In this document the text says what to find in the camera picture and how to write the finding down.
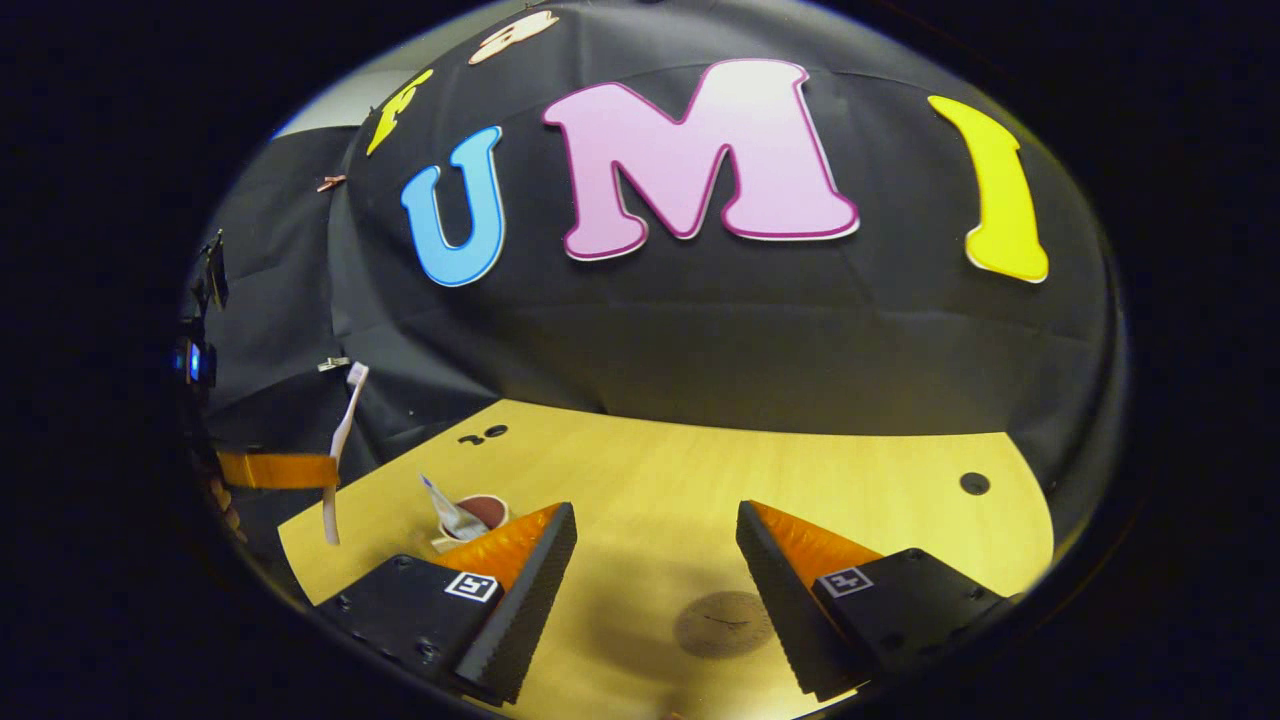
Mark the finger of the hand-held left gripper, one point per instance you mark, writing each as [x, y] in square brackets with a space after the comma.
[275, 470]

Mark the round brown coaster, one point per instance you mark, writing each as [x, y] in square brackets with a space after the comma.
[720, 625]

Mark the reddish cloth clip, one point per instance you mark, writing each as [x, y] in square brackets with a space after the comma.
[331, 183]

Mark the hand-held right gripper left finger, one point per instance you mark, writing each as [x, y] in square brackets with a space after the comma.
[530, 610]

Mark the white toothpaste tube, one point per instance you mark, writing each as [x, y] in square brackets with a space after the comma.
[452, 515]

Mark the white cloth clip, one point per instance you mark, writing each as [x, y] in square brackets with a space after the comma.
[334, 364]

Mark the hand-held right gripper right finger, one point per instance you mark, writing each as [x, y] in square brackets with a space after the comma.
[775, 600]

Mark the pale pink toothbrush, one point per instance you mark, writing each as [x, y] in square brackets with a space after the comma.
[345, 420]

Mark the black backdrop cloth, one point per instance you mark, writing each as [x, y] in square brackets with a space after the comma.
[750, 330]

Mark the wooden desktop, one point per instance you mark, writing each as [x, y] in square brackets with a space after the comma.
[650, 470]

